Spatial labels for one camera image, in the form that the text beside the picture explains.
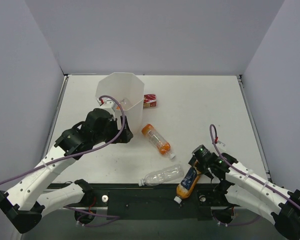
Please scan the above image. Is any orange bottle blue label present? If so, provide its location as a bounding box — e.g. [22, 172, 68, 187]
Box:
[173, 160, 202, 204]

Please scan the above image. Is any red gold labelled bottle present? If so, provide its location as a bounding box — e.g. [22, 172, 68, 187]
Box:
[143, 94, 158, 109]

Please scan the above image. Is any clear bottle white cap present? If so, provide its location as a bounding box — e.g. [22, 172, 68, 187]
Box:
[138, 164, 184, 187]

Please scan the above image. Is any orange drink bottle white label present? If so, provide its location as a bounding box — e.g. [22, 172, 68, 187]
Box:
[141, 124, 176, 160]

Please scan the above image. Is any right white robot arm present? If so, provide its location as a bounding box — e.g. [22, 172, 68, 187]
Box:
[189, 145, 300, 240]

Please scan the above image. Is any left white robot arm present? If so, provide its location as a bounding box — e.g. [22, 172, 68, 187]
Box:
[0, 95, 133, 234]

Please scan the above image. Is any white octagonal plastic bin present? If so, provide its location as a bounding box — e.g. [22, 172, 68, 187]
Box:
[95, 72, 145, 134]

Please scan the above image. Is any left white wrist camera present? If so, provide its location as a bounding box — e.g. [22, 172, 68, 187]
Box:
[97, 97, 122, 119]

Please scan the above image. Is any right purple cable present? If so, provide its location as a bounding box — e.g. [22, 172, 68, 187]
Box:
[209, 123, 300, 228]

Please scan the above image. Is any purple cable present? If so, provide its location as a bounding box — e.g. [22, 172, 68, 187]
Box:
[209, 123, 300, 228]
[0, 94, 128, 228]

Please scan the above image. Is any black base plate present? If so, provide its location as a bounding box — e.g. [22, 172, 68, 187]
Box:
[43, 183, 241, 222]

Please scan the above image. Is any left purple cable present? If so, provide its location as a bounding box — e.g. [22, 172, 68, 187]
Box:
[0, 94, 128, 228]

